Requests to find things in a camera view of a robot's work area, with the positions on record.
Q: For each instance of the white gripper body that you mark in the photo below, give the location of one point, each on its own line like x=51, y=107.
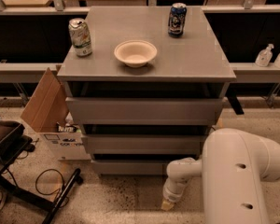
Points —
x=170, y=196

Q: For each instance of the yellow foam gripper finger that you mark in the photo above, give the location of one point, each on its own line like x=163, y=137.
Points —
x=167, y=205

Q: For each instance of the grey bottom drawer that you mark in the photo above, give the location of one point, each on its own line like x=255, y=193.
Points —
x=134, y=164

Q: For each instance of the grey drawer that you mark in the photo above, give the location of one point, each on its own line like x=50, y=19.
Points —
x=141, y=103
x=111, y=139
x=134, y=164

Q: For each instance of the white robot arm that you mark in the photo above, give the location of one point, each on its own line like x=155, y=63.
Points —
x=232, y=167

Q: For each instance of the grey drawer cabinet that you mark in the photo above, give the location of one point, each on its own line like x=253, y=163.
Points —
x=196, y=57

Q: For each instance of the grey middle drawer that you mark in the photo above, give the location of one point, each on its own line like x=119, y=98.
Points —
x=111, y=139

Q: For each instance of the grey top drawer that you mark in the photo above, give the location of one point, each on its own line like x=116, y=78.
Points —
x=141, y=103

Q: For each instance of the beige paper bowl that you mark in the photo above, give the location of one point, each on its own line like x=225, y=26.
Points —
x=135, y=53

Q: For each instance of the open cardboard box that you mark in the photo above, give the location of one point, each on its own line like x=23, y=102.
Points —
x=48, y=115

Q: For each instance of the left sanitizer pump bottle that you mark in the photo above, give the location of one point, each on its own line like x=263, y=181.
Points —
x=264, y=56

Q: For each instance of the blue soda can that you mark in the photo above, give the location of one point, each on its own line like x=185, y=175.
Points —
x=176, y=22

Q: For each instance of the black rolling stand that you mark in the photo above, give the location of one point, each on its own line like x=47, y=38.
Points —
x=40, y=174

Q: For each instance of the green white soda can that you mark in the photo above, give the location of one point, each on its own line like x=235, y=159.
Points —
x=80, y=37

